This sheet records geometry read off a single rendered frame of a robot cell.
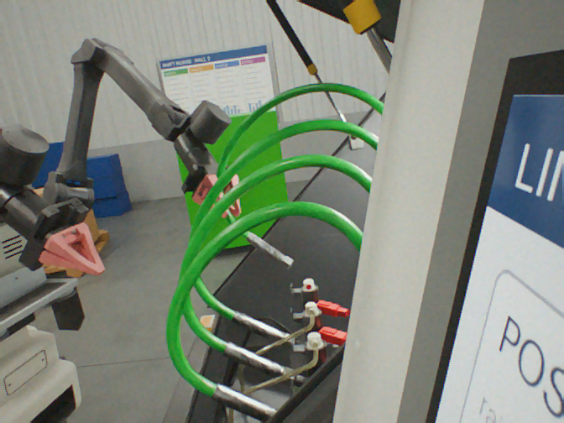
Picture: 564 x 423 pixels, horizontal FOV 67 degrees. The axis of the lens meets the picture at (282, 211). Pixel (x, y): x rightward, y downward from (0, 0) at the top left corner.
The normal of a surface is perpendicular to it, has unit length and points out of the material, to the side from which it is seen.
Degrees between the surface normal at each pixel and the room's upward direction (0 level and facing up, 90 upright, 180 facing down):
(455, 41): 76
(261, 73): 90
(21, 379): 98
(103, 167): 90
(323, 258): 90
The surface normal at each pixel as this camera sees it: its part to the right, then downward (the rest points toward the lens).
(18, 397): 0.00, -0.95
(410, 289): -0.99, -0.11
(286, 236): -0.02, 0.26
